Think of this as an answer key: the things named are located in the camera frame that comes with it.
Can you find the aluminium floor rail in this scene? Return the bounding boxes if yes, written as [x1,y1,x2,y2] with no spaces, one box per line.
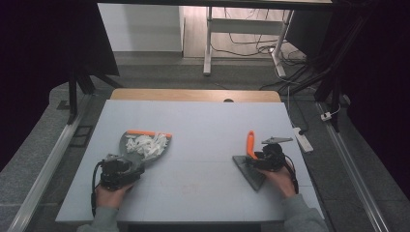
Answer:
[315,101,391,232]
[6,93,93,232]

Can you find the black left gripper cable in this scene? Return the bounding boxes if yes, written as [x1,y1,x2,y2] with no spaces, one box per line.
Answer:
[91,160,104,218]

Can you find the person's left hand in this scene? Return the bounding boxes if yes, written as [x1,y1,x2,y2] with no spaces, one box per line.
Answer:
[95,183,133,210]

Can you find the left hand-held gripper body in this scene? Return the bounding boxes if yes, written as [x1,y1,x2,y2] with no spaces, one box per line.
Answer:
[99,154,143,191]

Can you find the black floor cables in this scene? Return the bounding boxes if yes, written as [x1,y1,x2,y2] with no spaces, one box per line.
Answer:
[211,8,312,93]

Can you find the grey dustpan with orange edge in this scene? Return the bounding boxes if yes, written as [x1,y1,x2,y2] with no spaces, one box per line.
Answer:
[118,130,173,169]

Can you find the pale blue table board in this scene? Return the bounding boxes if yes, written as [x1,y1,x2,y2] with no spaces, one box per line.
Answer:
[55,99,325,224]

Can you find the grey brush with orange handle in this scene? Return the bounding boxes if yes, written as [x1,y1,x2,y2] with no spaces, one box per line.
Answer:
[232,130,268,191]

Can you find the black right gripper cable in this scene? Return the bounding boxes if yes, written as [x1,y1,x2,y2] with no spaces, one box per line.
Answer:
[284,155,300,195]

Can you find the white cabinet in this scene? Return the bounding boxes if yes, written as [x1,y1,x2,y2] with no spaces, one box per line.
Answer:
[98,3,186,53]

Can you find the black floor bracket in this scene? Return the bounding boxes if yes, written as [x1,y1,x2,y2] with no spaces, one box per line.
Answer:
[69,125,95,149]

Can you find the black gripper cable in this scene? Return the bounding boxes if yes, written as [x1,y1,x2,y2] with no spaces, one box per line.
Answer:
[91,160,104,218]
[284,155,300,195]

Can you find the person's right hand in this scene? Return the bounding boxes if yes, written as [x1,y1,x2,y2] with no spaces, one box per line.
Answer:
[257,162,297,199]

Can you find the wooden table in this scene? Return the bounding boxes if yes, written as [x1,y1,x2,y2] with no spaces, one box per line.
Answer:
[109,88,282,103]

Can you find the white power strip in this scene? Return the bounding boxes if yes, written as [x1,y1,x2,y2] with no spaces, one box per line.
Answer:
[292,126,314,154]

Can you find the black metal stand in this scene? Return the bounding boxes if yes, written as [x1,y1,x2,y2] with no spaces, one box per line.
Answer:
[283,13,371,133]
[66,64,124,126]

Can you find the white desk frame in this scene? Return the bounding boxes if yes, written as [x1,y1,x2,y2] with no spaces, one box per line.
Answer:
[202,6,295,78]

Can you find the pile of white paper scraps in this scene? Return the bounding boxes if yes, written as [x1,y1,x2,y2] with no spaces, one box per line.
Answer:
[125,133,169,159]

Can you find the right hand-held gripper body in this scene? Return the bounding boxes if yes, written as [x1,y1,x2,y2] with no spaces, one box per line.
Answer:
[260,136,294,172]

